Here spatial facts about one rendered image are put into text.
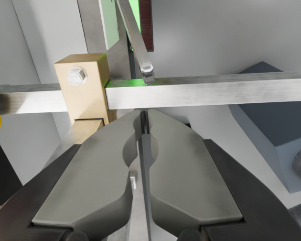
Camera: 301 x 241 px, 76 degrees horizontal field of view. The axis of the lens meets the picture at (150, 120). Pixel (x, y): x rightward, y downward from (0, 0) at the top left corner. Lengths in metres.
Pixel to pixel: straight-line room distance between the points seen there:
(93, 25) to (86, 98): 0.18
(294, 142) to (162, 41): 0.74
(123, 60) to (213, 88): 0.20
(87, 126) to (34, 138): 0.29
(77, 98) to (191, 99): 0.14
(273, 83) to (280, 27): 0.99
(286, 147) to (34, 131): 0.71
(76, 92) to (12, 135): 0.25
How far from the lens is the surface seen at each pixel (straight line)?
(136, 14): 0.38
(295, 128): 0.77
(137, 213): 0.68
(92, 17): 0.39
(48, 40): 0.52
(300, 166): 0.77
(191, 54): 1.12
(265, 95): 0.28
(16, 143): 0.48
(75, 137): 0.23
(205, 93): 0.25
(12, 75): 0.49
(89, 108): 0.25
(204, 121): 1.30
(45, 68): 0.54
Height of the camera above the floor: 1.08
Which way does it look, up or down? 60 degrees down
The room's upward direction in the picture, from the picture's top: 179 degrees counter-clockwise
